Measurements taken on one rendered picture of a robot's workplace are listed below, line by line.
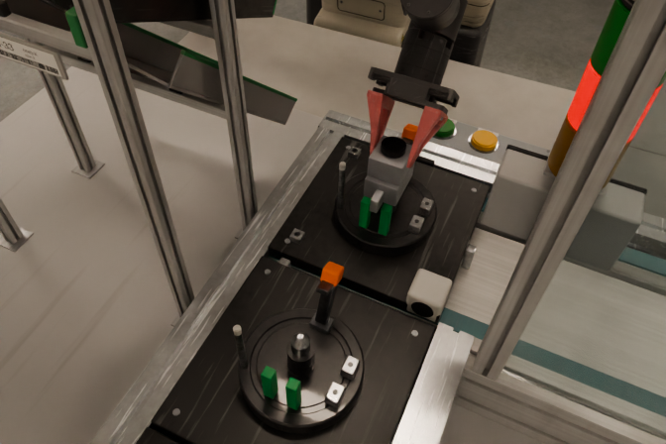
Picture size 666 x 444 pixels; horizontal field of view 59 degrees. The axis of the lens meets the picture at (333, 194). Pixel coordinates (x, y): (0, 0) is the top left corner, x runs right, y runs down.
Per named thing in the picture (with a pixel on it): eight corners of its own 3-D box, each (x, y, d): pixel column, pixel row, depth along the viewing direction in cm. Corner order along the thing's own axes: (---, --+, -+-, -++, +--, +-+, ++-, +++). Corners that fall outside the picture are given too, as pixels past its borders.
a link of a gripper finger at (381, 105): (404, 167, 67) (431, 88, 66) (348, 149, 69) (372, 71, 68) (414, 168, 74) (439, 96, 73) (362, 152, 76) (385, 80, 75)
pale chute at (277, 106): (222, 93, 96) (233, 67, 96) (285, 125, 91) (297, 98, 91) (90, 47, 70) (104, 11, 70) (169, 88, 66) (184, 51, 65)
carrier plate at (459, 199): (341, 145, 94) (342, 135, 93) (488, 194, 88) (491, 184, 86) (268, 255, 80) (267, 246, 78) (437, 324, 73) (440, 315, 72)
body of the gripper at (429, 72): (449, 105, 66) (471, 41, 65) (365, 81, 69) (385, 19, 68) (455, 112, 72) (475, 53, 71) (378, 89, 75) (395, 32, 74)
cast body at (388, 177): (381, 165, 77) (386, 123, 72) (412, 174, 76) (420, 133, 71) (356, 206, 72) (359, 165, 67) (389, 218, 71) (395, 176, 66)
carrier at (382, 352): (263, 264, 79) (255, 202, 69) (433, 334, 72) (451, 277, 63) (153, 429, 64) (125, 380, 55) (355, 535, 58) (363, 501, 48)
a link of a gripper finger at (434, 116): (421, 172, 67) (448, 92, 66) (363, 154, 69) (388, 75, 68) (429, 173, 73) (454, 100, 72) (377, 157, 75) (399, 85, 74)
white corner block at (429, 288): (414, 282, 77) (419, 266, 74) (448, 296, 76) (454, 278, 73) (402, 311, 74) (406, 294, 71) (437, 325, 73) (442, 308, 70)
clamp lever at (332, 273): (317, 312, 69) (329, 260, 65) (333, 319, 68) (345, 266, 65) (304, 330, 66) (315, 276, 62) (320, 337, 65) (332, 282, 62)
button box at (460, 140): (422, 137, 103) (428, 110, 99) (542, 175, 98) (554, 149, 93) (409, 163, 99) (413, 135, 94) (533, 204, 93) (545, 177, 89)
